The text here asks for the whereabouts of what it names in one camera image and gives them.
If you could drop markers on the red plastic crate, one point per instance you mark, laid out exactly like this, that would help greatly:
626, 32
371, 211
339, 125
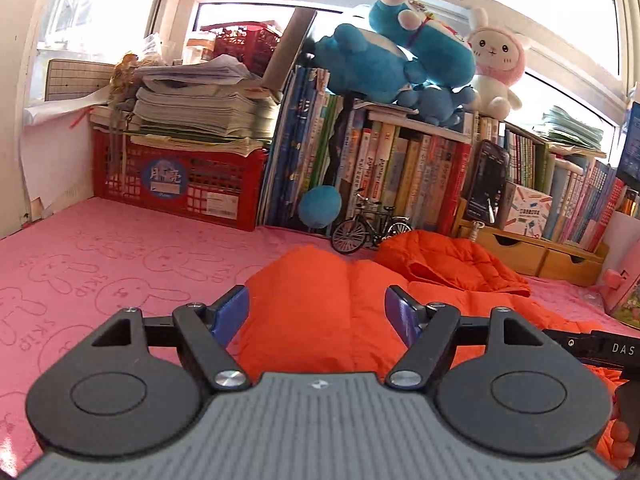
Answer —
200, 180

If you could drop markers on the orange puffer jacket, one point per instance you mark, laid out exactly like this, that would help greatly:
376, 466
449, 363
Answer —
310, 300

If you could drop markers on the blue cat plush red collar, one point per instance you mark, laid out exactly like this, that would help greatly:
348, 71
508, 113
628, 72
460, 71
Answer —
435, 45

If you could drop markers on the row of slim textbooks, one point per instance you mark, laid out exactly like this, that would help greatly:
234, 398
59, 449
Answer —
585, 205

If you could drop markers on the blue plush ball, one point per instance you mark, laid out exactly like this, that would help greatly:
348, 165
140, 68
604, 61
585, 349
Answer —
320, 206

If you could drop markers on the white pencil-print box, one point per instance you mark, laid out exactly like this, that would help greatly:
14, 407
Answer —
525, 210

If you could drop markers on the pink toy house box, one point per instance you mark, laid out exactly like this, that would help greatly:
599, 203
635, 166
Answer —
625, 295

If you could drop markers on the large white paper sheet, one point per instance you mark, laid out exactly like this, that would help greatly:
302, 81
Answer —
55, 150

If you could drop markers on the pink white bunny plush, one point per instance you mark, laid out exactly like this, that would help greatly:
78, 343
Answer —
497, 65

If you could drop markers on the row of small green paperbacks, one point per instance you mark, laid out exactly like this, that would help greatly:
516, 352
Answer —
525, 160

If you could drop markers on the white card sheet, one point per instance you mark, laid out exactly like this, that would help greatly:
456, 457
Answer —
620, 235

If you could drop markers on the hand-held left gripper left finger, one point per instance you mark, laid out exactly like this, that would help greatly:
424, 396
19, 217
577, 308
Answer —
230, 310

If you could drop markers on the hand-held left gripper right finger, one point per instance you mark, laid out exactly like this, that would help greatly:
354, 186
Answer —
402, 312

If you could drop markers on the miniature bicycle model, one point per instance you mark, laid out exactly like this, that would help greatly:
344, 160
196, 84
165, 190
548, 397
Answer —
350, 237

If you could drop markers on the blue printed board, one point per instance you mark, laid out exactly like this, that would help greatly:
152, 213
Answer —
631, 145

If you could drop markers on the person's right hand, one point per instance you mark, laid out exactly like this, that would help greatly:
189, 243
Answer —
621, 435

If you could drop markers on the red plastic basket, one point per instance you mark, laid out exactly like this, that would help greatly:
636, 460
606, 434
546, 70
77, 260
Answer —
245, 45

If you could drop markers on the smartphone in red case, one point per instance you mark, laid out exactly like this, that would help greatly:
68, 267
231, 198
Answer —
487, 180

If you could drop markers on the grid patterned board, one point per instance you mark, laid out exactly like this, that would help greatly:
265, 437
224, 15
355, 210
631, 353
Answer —
75, 80

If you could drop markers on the stack of green paper sheets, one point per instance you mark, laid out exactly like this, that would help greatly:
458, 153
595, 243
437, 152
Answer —
570, 127

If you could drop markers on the grey leaning board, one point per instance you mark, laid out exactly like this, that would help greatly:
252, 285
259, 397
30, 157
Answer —
290, 50

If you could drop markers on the wooden drawer organizer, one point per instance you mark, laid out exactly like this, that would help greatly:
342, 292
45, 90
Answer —
525, 255

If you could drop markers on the row of thick storybooks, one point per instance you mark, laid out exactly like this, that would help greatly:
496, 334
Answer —
390, 170

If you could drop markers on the small blue plush toy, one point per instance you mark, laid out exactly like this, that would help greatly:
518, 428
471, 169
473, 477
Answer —
440, 105

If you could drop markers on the stack of paper workbooks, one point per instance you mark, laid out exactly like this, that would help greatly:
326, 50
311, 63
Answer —
200, 110

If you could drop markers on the dried flower bunch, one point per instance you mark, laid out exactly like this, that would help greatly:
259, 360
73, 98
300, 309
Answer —
125, 75

